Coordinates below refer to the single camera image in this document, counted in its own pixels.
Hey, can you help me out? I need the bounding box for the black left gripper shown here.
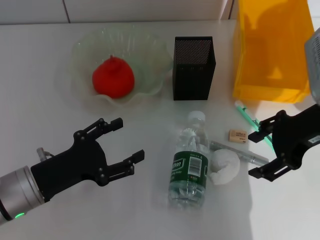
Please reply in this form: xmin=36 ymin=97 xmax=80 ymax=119
xmin=30 ymin=117 xmax=145 ymax=203

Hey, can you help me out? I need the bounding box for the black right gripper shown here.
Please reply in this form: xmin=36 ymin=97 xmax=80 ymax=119
xmin=248 ymin=103 xmax=320 ymax=181

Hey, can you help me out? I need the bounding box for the white paper ball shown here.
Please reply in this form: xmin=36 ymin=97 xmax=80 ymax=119
xmin=208 ymin=149 xmax=241 ymax=186

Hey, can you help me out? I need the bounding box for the green utility knife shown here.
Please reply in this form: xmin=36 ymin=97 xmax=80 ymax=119
xmin=234 ymin=99 xmax=275 ymax=151

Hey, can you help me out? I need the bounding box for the red-orange fruit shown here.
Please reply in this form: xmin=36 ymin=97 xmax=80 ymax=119
xmin=91 ymin=55 xmax=136 ymax=99

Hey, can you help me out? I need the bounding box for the clear green-label water bottle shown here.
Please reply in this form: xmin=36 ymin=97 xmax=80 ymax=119
xmin=159 ymin=110 xmax=210 ymax=210

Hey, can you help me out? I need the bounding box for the beige eraser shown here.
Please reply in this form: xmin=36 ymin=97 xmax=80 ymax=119
xmin=228 ymin=128 xmax=249 ymax=143

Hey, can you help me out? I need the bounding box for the silver pen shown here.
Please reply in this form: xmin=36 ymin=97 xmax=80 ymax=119
xmin=209 ymin=140 xmax=270 ymax=166

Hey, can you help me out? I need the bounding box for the green glass fruit plate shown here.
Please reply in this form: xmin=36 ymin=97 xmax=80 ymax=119
xmin=66 ymin=26 xmax=174 ymax=107

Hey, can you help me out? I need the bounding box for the black mesh pen holder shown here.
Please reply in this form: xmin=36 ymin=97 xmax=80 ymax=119
xmin=171 ymin=36 xmax=217 ymax=101

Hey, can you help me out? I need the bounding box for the yellow plastic bin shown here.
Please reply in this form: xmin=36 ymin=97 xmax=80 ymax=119
xmin=232 ymin=0 xmax=316 ymax=104

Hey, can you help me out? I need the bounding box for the left arm cable with connector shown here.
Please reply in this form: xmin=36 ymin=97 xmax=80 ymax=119
xmin=36 ymin=147 xmax=55 ymax=163

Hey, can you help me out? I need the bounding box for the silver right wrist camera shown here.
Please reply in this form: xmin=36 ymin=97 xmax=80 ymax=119
xmin=304 ymin=26 xmax=320 ymax=104

